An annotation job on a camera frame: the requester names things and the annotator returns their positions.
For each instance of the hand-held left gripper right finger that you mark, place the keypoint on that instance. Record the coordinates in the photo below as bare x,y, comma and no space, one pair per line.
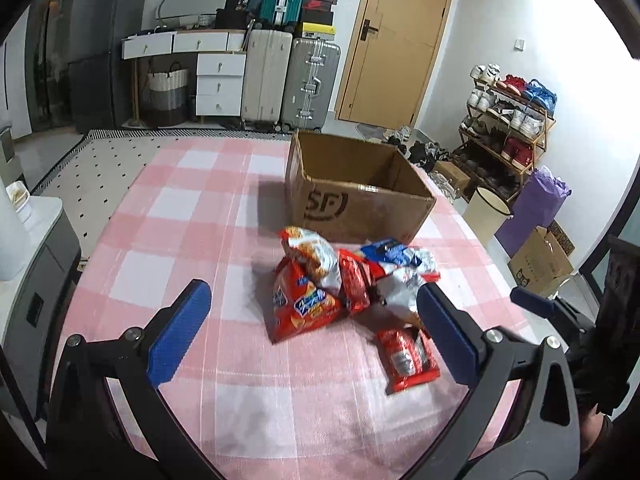
445,330

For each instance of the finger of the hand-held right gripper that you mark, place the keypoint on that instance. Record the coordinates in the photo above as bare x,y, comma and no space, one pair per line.
530,299

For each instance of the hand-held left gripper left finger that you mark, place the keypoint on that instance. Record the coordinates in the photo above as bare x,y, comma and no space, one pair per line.
180,330

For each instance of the red silver snack packet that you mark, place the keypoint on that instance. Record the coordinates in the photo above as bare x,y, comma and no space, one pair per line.
400,360

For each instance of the white packet with red edges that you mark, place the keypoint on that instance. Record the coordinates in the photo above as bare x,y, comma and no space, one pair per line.
400,287

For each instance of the blue white snack packet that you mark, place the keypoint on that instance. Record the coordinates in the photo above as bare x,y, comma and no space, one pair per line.
390,252

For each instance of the small red snack packet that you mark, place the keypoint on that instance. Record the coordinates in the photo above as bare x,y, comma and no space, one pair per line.
355,280

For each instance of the red bag with blue label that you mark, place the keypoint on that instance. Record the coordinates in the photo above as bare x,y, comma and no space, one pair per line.
300,317

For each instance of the orange white crisp bag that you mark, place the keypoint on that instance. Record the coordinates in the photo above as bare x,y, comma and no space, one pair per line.
307,252

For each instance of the brown cardboard box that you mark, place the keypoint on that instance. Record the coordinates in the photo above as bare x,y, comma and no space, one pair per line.
350,210

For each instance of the person's right forearm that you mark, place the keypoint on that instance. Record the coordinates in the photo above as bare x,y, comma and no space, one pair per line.
597,430

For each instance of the cardboard box with cat print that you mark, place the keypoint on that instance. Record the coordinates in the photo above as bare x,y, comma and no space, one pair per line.
537,260

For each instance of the purple gift bag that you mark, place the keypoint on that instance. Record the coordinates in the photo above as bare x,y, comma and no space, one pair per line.
525,215

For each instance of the cream trash bin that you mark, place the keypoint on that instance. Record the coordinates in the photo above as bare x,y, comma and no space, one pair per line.
482,220

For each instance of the pink checked tablecloth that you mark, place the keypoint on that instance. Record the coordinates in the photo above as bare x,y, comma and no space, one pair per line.
200,210

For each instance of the grey white side cabinet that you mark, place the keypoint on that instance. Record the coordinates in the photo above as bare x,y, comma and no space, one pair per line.
35,310

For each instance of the small brown carton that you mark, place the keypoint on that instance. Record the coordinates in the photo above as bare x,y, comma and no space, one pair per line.
450,172

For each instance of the wooden shoe rack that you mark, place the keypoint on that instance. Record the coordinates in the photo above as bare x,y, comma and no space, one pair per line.
546,132

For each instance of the pile of sneakers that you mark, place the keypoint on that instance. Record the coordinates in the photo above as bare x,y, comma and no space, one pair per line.
425,152

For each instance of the grey door mat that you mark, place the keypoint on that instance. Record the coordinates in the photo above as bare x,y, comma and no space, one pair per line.
372,131

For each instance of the shoe rack with shoes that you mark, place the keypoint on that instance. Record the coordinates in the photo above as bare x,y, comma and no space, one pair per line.
515,82

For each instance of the grey white laundry basket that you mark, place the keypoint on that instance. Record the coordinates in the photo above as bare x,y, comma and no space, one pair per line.
167,100

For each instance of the white desk with drawers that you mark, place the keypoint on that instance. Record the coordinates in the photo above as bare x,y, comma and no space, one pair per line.
220,67

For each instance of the beige suitcase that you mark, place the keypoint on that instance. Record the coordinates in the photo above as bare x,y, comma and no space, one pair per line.
265,75

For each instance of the silver suitcase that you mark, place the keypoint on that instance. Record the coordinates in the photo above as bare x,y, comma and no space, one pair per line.
310,85

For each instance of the wooden door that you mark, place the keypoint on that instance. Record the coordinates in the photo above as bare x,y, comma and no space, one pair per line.
400,35

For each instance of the dark glass wardrobe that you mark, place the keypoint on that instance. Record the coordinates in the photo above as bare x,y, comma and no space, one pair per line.
50,60

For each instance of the dark grey fridge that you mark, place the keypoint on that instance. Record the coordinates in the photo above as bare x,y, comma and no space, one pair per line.
100,35

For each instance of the black bag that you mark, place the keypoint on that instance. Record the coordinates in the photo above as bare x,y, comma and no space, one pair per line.
235,20

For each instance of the yellow black shoebox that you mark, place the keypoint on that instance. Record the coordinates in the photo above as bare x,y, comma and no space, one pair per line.
316,31

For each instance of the oval mirror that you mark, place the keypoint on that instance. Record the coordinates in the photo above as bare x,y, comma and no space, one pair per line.
190,2

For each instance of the black printed box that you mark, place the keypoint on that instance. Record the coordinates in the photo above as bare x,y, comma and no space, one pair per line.
242,0

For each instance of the red black shoebox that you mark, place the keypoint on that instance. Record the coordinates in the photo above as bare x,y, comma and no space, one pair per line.
318,12

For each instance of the white light switch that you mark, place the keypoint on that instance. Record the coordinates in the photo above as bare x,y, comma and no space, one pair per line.
519,45

